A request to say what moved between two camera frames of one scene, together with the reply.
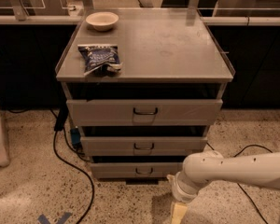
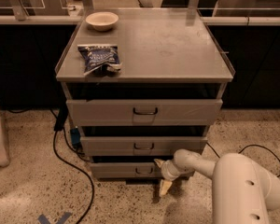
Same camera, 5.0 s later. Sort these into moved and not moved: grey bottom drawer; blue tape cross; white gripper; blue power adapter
Moved: white gripper
Not moved: blue power adapter; grey bottom drawer; blue tape cross
